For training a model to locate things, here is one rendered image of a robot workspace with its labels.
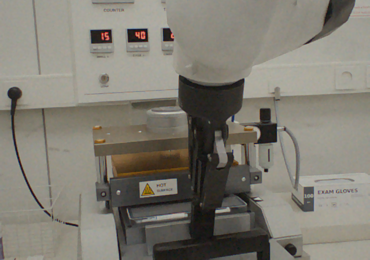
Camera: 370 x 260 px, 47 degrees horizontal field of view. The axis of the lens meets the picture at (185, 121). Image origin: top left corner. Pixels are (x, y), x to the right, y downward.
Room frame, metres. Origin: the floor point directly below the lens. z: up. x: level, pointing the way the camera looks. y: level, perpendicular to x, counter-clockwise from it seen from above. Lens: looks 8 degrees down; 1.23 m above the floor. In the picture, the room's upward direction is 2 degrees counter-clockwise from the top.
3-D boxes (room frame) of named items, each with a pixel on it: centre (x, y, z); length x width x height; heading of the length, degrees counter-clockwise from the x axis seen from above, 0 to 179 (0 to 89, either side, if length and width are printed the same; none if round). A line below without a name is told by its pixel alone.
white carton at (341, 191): (1.23, -0.43, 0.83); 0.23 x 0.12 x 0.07; 92
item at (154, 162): (0.77, 0.02, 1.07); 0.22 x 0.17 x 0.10; 103
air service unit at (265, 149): (0.94, -0.16, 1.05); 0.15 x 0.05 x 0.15; 103
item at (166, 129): (0.80, 0.02, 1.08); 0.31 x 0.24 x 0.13; 103
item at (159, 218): (0.65, 0.00, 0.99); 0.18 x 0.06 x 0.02; 103
